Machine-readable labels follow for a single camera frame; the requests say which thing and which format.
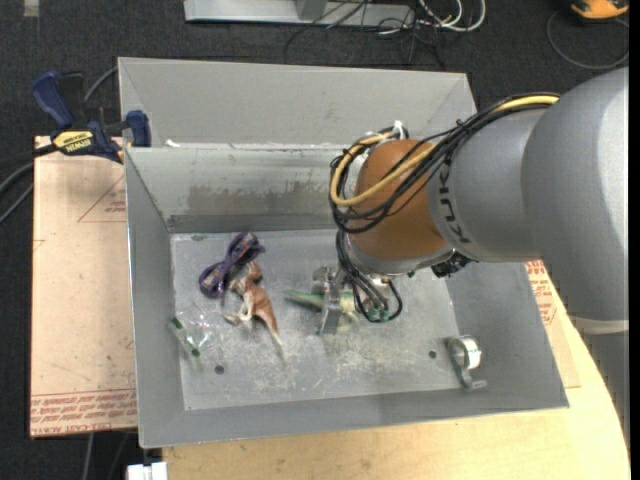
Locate brown toy dinosaur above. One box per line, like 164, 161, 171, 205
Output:
221, 260, 286, 362

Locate clear plastic packet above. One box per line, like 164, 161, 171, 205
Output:
167, 301, 212, 370

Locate grey metal bin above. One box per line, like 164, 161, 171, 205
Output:
117, 56, 570, 449

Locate green toy dinosaur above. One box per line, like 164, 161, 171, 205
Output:
282, 287, 362, 337

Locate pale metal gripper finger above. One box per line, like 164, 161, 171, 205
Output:
311, 266, 336, 297
318, 292, 347, 337

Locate brown cardboard board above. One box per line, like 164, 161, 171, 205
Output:
29, 135, 582, 439

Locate purple sunglasses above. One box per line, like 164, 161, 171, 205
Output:
198, 232, 267, 299

